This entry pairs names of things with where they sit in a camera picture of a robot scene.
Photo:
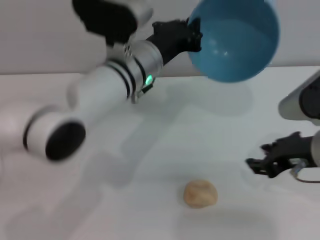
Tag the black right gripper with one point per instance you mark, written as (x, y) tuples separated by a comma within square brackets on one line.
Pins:
[(295, 147)]

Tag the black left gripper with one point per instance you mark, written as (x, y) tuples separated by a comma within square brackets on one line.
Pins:
[(170, 37)]

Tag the blue ceramic bowl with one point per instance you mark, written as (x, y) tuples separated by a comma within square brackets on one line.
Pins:
[(237, 50)]

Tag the beige egg yolk pastry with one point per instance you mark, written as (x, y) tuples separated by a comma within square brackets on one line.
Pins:
[(200, 193)]

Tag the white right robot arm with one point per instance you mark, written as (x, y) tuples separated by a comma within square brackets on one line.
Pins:
[(316, 150)]

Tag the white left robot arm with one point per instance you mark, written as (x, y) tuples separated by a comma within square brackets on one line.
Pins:
[(100, 85)]

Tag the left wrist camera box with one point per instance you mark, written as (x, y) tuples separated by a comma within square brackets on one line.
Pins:
[(110, 20)]

